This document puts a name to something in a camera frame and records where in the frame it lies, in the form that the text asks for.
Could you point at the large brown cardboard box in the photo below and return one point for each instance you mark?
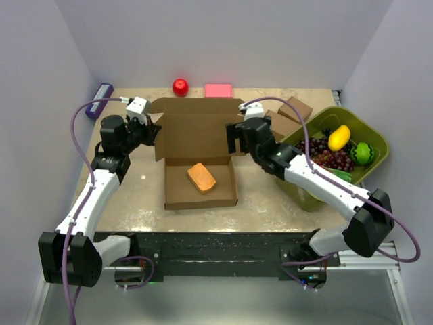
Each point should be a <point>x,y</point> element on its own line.
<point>193,130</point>

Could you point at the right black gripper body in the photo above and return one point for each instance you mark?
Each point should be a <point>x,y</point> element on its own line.
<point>252,149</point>

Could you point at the small brown box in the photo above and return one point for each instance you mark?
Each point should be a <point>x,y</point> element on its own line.
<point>281,126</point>
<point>295,109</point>

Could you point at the purple grapes bunch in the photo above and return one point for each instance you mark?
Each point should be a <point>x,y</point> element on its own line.
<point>321,154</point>

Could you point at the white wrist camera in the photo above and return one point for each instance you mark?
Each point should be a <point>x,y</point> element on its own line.
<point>137,108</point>
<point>254,110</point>

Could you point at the small brown box left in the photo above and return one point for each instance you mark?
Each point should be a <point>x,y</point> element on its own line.
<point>281,126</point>

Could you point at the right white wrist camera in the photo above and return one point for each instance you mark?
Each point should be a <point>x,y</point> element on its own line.
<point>254,110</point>

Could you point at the orange sponge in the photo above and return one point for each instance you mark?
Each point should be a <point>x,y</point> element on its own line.
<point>201,178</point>

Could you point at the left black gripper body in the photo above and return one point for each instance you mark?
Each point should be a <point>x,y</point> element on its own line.
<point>137,135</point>

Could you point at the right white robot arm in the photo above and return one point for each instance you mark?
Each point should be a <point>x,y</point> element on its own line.
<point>366,213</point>

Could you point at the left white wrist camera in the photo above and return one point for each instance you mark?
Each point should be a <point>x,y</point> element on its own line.
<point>137,108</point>

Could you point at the purple flat box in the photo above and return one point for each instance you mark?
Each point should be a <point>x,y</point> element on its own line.
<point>94,109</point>

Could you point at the red apple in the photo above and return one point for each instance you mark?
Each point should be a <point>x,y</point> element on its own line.
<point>180,87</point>

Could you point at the yellow mango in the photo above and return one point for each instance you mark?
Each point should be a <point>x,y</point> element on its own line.
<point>339,138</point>

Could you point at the olive green plastic bin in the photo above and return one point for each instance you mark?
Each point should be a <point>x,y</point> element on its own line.
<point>332,118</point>

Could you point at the pink flat box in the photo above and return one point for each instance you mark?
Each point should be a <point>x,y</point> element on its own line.
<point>212,90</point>

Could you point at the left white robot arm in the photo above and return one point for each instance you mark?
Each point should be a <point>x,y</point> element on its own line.
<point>70,252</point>

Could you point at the toy watermelon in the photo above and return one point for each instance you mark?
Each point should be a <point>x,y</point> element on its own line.
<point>362,153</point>

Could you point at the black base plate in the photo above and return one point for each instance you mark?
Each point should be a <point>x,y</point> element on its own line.
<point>206,254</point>

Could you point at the small brown box right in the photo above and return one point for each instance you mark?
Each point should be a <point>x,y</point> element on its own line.
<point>295,109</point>

